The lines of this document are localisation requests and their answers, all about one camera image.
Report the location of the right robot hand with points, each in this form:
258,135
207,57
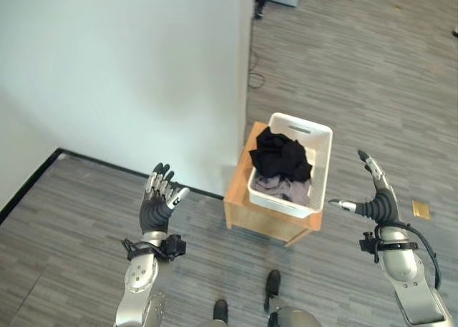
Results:
384,201

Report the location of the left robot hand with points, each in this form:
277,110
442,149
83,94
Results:
154,212

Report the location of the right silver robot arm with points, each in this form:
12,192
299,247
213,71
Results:
408,269

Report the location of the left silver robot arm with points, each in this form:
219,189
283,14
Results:
139,280

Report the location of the white plastic laundry basket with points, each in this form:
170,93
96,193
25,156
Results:
291,162

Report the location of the yellow floor marker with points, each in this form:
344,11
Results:
421,209

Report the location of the grey crumpled garment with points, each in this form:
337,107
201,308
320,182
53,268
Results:
282,191

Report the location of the wooden side table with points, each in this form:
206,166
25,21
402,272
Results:
257,212

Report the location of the black crumpled garment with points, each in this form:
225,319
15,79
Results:
281,155

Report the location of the left dark robot foot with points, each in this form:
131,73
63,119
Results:
220,310

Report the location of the dark robot foot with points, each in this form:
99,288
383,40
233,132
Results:
220,310
272,287

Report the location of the right dark robot foot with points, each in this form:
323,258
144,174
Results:
272,287

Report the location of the silver robot right leg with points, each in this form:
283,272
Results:
290,314

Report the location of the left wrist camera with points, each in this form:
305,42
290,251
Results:
173,247

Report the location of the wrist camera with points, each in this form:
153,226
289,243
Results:
368,244
173,247

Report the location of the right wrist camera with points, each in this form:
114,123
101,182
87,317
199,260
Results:
368,244

